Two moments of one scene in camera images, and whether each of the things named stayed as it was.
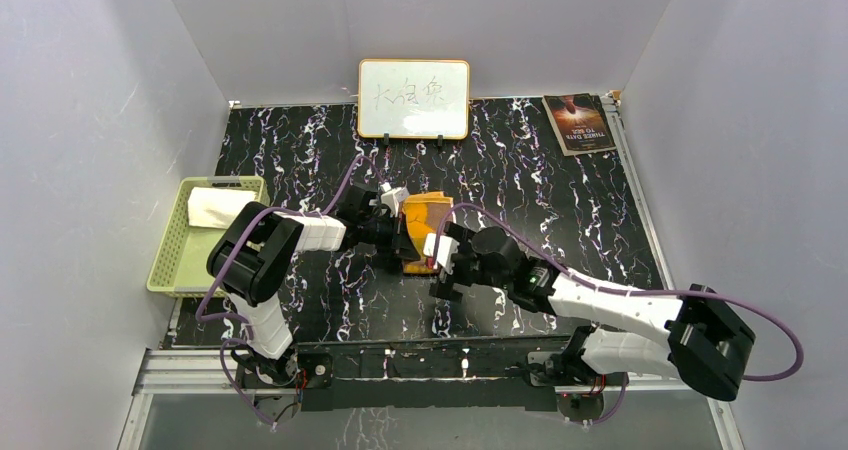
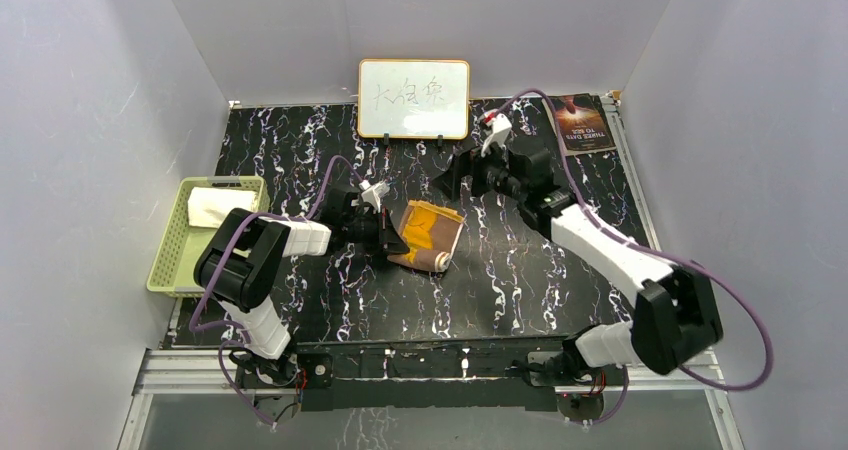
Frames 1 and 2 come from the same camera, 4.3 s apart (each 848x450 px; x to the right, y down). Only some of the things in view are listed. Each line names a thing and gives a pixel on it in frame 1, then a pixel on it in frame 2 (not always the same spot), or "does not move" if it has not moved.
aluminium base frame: (184, 370) does not move
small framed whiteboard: (414, 99) does not move
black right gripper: (465, 244) to (466, 163)
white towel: (216, 207) does not move
